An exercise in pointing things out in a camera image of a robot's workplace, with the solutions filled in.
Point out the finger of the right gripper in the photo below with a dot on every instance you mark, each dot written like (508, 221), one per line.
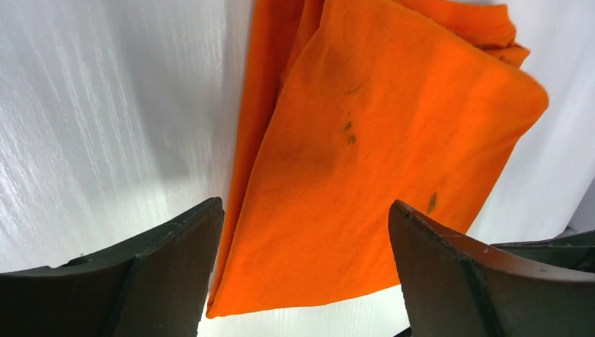
(575, 252)

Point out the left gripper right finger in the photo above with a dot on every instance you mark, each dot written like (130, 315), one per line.
(454, 285)

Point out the orange t shirt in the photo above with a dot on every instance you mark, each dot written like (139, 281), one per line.
(348, 106)

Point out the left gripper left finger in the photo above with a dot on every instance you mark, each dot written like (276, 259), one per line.
(153, 284)

